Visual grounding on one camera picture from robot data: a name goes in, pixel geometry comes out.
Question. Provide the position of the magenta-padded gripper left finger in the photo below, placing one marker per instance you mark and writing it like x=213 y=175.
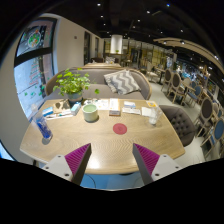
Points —
x=77 y=159

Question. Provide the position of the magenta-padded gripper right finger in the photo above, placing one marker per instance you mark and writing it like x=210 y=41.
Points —
x=146 y=159

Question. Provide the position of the clear blue-labelled drink bottle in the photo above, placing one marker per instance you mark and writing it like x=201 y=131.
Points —
x=43 y=127

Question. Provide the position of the flat round red coaster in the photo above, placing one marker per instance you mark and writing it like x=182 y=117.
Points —
x=120 y=128

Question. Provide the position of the clear plastic cup with straw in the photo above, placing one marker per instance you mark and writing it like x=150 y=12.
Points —
x=154 y=116

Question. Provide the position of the grey tufted armchair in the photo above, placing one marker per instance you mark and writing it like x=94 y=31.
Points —
x=176 y=123

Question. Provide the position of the white paper napkin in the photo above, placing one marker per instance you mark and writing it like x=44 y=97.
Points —
x=146 y=111

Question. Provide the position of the pale green cup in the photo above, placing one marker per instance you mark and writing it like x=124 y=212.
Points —
x=90 y=113

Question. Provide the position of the white printed leaflet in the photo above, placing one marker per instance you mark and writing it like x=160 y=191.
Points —
x=131 y=111

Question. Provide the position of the small light blue box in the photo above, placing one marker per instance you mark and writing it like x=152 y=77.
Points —
x=76 y=108

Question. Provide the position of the yellow square card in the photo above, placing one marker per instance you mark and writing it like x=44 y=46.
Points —
x=151 y=104

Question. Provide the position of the blue white card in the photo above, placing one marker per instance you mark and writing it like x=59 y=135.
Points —
x=47 y=111

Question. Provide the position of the small wooden sign block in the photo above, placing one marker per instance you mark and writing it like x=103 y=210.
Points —
x=114 y=113

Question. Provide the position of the blue white pamphlet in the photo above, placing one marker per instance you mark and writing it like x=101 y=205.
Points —
x=129 y=104

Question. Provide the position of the white illustrated paper sheet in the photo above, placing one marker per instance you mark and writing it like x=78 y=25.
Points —
x=102 y=104

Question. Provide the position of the green potted plant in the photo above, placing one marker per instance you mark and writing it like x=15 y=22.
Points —
x=71 y=83

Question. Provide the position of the group of dining chairs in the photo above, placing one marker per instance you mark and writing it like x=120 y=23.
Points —
x=206 y=110

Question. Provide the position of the grey white chevron cushion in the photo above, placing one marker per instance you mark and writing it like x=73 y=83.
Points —
x=122 y=82

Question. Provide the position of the grey wood-framed sofa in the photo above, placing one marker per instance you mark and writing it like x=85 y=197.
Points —
x=96 y=77

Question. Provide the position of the window with printed decals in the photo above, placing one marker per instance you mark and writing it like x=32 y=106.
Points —
x=30 y=83

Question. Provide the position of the framed food poster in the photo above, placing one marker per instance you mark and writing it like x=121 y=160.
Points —
x=35 y=37

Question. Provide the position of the group of ceiling lights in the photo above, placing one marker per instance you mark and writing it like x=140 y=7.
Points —
x=146 y=12

